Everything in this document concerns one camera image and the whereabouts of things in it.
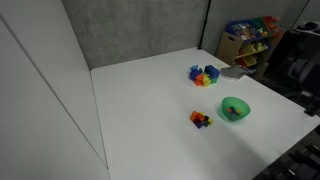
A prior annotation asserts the black office chair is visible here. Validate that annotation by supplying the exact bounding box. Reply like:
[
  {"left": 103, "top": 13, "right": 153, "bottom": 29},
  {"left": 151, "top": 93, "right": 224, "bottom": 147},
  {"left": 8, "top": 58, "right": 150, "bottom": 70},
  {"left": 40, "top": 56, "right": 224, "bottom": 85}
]
[{"left": 265, "top": 20, "right": 320, "bottom": 117}]

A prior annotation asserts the green plastic bowl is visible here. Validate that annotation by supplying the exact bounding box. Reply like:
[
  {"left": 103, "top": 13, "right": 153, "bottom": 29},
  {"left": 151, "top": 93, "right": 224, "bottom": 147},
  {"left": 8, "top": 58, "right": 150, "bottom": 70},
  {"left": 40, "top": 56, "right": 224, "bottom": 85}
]
[{"left": 221, "top": 96, "right": 251, "bottom": 122}]

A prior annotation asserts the brown cardboard box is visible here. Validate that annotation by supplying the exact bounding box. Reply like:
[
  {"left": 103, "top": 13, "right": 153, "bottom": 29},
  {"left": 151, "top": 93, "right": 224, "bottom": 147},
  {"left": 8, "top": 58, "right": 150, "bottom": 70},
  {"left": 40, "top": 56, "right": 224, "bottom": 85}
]
[{"left": 215, "top": 31, "right": 243, "bottom": 67}]

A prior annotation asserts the large yellow block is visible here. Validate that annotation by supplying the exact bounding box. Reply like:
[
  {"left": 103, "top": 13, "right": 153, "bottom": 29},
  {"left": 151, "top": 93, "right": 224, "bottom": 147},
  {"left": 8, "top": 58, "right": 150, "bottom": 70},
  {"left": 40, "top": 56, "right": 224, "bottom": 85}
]
[{"left": 202, "top": 73, "right": 212, "bottom": 88}]

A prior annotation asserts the black equipment frame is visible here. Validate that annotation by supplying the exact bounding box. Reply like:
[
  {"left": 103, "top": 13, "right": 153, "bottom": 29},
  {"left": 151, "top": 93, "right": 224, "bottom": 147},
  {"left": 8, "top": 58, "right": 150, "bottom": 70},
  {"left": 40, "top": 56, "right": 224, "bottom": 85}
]
[{"left": 256, "top": 126, "right": 320, "bottom": 180}]

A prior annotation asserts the black vertical pole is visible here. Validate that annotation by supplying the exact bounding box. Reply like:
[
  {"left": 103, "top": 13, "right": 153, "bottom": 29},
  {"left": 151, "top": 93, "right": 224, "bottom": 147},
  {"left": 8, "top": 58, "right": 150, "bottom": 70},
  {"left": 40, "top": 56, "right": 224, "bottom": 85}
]
[{"left": 197, "top": 0, "right": 212, "bottom": 51}]

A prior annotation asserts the colourful toy bin shelf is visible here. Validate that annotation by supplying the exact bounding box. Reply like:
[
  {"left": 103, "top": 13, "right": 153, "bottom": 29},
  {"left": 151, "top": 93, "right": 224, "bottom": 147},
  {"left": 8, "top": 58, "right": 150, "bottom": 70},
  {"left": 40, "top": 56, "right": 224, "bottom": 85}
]
[{"left": 224, "top": 15, "right": 286, "bottom": 69}]

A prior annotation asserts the large blue block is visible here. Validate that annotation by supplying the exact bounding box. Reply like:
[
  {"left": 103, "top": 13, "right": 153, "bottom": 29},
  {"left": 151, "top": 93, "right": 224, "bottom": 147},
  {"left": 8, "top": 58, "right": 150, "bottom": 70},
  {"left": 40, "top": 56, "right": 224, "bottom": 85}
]
[{"left": 204, "top": 64, "right": 221, "bottom": 80}]

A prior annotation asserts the large orange block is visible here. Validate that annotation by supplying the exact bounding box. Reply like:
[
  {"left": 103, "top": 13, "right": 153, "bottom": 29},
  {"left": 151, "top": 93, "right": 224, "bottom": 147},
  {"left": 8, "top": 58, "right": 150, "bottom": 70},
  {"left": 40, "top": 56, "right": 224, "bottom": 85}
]
[{"left": 194, "top": 74, "right": 205, "bottom": 87}]

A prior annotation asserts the gray flat pad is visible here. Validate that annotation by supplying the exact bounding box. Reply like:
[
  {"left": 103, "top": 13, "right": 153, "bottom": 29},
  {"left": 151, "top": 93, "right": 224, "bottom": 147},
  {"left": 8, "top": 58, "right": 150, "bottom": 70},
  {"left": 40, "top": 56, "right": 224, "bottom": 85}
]
[{"left": 220, "top": 65, "right": 250, "bottom": 81}]

